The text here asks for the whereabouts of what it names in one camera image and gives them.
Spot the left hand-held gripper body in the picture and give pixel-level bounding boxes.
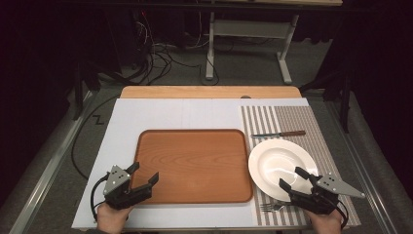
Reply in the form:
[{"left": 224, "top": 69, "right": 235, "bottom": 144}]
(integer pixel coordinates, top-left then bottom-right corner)
[{"left": 102, "top": 164, "right": 153, "bottom": 211}]

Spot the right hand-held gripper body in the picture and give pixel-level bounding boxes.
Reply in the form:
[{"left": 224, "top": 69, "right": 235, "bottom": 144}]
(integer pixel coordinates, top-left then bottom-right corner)
[{"left": 287, "top": 172, "right": 366, "bottom": 215}]

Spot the white plate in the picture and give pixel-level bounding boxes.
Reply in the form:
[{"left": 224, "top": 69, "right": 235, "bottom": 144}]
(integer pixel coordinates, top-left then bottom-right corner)
[{"left": 247, "top": 138, "right": 319, "bottom": 203}]

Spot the person's right hand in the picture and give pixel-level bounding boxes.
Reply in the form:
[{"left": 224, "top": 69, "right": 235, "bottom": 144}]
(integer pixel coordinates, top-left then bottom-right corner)
[{"left": 305, "top": 208, "right": 345, "bottom": 234}]

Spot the person's left hand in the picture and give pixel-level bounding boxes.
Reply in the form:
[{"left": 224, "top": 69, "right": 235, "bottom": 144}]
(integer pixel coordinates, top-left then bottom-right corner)
[{"left": 96, "top": 202, "right": 134, "bottom": 234}]

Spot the silver fork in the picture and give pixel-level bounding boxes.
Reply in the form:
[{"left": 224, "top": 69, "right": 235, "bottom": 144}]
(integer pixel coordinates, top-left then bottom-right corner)
[{"left": 259, "top": 202, "right": 293, "bottom": 214}]

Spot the wooden tray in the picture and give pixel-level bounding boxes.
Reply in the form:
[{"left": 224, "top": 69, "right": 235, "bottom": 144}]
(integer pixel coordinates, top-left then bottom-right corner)
[{"left": 130, "top": 128, "right": 254, "bottom": 205}]

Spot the striped placemat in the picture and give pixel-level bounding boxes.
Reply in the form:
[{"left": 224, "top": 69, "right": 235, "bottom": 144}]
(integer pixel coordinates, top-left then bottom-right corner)
[{"left": 240, "top": 104, "right": 362, "bottom": 227}]

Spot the white board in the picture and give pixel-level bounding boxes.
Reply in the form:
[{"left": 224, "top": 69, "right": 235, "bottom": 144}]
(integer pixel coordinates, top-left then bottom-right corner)
[{"left": 71, "top": 97, "right": 310, "bottom": 230}]

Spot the black stand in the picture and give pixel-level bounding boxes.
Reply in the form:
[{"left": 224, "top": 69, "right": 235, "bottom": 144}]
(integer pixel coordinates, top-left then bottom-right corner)
[
  {"left": 300, "top": 69, "right": 354, "bottom": 135},
  {"left": 71, "top": 58, "right": 131, "bottom": 121}
]

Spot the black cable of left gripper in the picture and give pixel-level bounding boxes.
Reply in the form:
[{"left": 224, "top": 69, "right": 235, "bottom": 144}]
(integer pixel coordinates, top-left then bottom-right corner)
[{"left": 90, "top": 174, "right": 111, "bottom": 222}]

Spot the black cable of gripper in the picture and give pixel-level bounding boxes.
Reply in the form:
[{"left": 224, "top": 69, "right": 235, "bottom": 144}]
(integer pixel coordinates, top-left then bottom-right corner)
[
  {"left": 90, "top": 174, "right": 111, "bottom": 222},
  {"left": 330, "top": 194, "right": 350, "bottom": 228}
]

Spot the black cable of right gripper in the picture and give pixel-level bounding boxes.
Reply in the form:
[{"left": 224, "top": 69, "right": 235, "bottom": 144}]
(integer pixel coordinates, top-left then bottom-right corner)
[{"left": 330, "top": 194, "right": 350, "bottom": 228}]

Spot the aluminium rail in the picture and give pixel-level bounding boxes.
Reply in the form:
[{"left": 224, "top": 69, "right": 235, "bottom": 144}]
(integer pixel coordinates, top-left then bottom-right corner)
[
  {"left": 325, "top": 100, "right": 397, "bottom": 234},
  {"left": 9, "top": 91, "right": 95, "bottom": 234}
]

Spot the knife with wooden handle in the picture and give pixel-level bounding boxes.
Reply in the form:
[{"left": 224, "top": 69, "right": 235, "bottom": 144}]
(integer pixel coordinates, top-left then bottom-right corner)
[{"left": 251, "top": 130, "right": 307, "bottom": 139}]

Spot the black floor cable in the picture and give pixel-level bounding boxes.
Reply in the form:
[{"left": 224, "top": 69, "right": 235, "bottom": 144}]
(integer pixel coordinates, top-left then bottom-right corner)
[{"left": 70, "top": 94, "right": 122, "bottom": 181}]

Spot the bundle of floor cables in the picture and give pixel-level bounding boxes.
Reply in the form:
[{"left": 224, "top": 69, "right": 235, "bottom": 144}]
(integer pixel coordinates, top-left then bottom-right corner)
[{"left": 123, "top": 9, "right": 222, "bottom": 86}]

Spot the white metal table frame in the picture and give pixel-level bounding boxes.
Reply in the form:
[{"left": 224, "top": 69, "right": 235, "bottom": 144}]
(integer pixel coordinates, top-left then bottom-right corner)
[{"left": 205, "top": 11, "right": 300, "bottom": 86}]

